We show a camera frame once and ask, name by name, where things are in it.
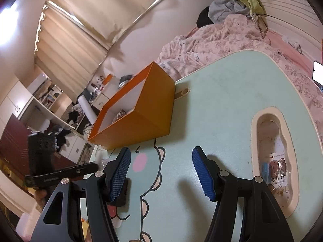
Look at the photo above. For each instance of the white louvered panel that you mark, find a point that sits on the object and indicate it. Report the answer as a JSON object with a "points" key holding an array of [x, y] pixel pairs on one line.
{"points": [[290, 5]]}

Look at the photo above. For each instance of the grey garment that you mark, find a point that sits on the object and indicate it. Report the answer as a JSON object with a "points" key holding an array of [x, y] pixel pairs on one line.
{"points": [[222, 7]]}

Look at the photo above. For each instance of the white screen phone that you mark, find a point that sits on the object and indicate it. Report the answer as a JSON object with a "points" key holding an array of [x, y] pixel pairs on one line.
{"points": [[318, 71]]}

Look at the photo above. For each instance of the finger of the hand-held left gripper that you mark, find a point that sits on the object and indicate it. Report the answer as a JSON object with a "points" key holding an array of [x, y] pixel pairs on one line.
{"points": [[80, 169]]}

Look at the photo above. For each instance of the pile of dark clothes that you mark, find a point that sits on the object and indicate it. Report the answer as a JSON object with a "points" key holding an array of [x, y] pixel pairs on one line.
{"points": [[58, 136]]}

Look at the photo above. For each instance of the black garment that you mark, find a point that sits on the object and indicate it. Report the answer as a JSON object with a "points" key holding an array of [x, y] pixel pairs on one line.
{"points": [[203, 17]]}

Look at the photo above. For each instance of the dark red cabinet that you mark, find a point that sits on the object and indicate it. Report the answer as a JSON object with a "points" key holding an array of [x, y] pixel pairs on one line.
{"points": [[15, 141]]}

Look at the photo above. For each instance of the clear bubble wrap bag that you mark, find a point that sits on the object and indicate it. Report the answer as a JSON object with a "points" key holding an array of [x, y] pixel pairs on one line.
{"points": [[104, 161]]}

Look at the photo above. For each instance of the white shelf unit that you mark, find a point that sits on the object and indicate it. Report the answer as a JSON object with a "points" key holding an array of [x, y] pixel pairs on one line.
{"points": [[37, 100]]}

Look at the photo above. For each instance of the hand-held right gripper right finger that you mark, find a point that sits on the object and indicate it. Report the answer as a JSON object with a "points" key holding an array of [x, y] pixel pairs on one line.
{"points": [[203, 176]]}

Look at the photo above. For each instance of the grey round bundle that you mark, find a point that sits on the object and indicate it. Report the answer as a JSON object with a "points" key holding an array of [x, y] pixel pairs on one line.
{"points": [[125, 80]]}

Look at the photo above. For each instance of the small blue item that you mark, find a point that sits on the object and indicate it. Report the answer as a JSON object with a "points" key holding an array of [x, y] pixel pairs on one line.
{"points": [[265, 170]]}

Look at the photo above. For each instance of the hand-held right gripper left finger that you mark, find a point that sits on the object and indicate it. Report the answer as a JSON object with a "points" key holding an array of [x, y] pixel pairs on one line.
{"points": [[119, 176]]}

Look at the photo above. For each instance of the pink floral duvet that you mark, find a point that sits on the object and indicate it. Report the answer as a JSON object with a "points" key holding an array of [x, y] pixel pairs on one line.
{"points": [[214, 42]]}

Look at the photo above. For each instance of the orange cardboard box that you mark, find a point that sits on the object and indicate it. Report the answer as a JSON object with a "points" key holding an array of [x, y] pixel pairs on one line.
{"points": [[151, 111]]}

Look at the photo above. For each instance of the beige curtains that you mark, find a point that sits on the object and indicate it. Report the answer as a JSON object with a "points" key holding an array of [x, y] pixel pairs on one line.
{"points": [[88, 17]]}

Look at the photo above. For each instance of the nail sticker card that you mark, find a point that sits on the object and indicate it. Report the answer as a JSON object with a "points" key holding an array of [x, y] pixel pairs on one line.
{"points": [[278, 169]]}

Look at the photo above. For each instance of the white paper roll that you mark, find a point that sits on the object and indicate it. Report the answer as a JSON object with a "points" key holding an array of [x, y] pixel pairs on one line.
{"points": [[87, 109]]}

